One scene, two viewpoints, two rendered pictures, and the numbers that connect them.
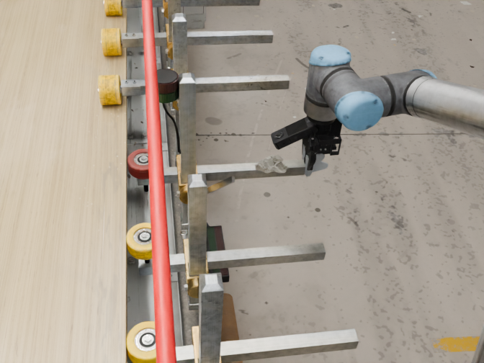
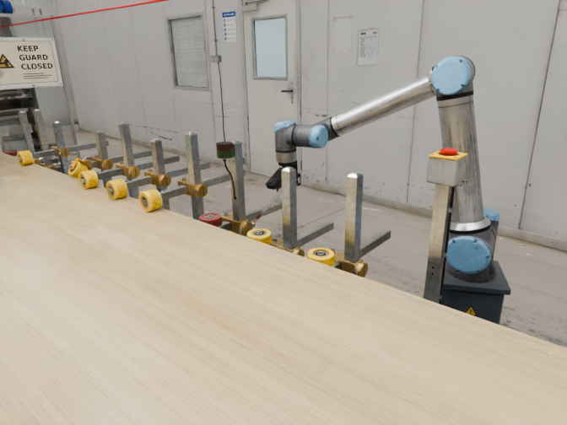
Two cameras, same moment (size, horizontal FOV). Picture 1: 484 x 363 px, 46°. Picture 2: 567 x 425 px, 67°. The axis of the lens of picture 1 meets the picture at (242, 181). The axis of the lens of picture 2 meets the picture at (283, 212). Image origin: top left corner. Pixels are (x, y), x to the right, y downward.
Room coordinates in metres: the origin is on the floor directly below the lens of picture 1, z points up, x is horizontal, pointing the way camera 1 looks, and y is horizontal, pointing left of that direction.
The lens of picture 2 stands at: (-0.30, 0.93, 1.46)
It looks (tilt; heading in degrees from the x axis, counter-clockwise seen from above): 20 degrees down; 322
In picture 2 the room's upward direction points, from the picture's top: 1 degrees counter-clockwise
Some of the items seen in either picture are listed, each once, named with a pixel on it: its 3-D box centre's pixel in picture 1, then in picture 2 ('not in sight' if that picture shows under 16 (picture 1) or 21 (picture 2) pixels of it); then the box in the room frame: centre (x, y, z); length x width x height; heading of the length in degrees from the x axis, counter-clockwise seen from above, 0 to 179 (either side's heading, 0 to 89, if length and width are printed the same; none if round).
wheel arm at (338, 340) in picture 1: (250, 350); (355, 254); (0.58, -0.04, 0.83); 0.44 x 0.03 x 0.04; 101
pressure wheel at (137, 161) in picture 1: (145, 173); (211, 229); (1.03, 0.25, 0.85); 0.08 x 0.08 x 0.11
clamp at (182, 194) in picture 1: (186, 178); (234, 224); (1.03, 0.14, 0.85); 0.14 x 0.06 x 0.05; 11
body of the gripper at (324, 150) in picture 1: (321, 130); (288, 174); (1.12, -0.19, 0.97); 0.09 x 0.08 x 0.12; 101
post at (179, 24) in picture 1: (181, 96); (196, 190); (1.26, 0.18, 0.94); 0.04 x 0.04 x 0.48; 11
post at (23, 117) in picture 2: not in sight; (29, 147); (2.97, 0.53, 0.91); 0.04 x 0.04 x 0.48; 11
